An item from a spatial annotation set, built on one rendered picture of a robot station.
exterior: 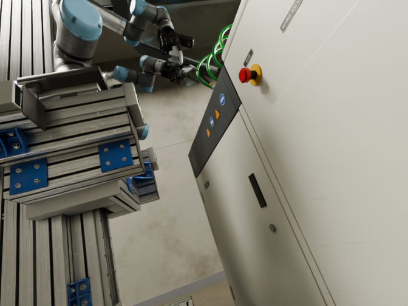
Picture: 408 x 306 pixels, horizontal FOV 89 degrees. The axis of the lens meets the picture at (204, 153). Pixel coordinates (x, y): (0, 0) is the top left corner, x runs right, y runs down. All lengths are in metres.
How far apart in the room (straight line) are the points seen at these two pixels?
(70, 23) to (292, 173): 0.75
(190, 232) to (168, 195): 0.51
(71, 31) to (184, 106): 2.53
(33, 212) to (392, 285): 0.85
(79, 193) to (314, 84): 0.70
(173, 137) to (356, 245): 2.67
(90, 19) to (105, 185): 0.52
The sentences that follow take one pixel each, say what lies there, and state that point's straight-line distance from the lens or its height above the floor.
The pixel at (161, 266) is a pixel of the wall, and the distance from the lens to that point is 2.62.
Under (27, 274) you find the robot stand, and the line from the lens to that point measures 0.86.
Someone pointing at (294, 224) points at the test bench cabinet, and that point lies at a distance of 0.56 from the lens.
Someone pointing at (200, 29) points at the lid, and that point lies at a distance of 1.55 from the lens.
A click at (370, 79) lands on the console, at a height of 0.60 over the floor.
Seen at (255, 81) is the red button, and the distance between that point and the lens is 0.57.
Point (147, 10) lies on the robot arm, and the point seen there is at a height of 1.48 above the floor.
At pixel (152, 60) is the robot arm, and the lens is 1.28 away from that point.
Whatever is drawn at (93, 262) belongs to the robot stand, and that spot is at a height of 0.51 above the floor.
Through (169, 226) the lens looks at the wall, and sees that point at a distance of 2.61.
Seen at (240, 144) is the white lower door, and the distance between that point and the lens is 0.67.
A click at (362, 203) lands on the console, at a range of 0.42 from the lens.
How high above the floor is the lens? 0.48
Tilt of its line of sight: 21 degrees up
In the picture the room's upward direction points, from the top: 19 degrees counter-clockwise
